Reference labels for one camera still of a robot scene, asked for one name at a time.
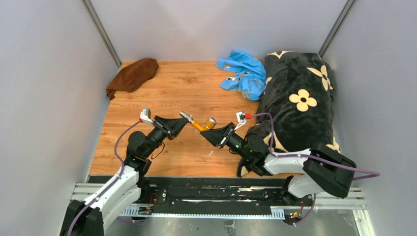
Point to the blue plastic bag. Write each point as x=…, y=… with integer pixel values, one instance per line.
x=249, y=74

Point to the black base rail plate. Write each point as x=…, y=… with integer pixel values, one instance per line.
x=207, y=188

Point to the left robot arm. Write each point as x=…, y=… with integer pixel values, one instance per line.
x=93, y=215

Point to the brown cloth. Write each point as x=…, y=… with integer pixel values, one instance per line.
x=132, y=77

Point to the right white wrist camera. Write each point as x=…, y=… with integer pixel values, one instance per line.
x=242, y=118

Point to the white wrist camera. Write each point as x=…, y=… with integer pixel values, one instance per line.
x=242, y=118
x=145, y=117

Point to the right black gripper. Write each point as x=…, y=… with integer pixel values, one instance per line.
x=216, y=135

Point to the yellow brass water faucet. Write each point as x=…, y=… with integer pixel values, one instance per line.
x=209, y=124

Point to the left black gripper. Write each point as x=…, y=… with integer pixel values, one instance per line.
x=176, y=125

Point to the aluminium frame rail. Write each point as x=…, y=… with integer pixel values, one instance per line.
x=251, y=204

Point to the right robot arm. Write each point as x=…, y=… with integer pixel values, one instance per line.
x=313, y=170

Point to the silver threaded pipe fitting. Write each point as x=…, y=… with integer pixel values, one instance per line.
x=187, y=116

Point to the black floral blanket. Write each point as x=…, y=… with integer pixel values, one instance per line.
x=297, y=107

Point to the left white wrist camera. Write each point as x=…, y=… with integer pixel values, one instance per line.
x=145, y=117

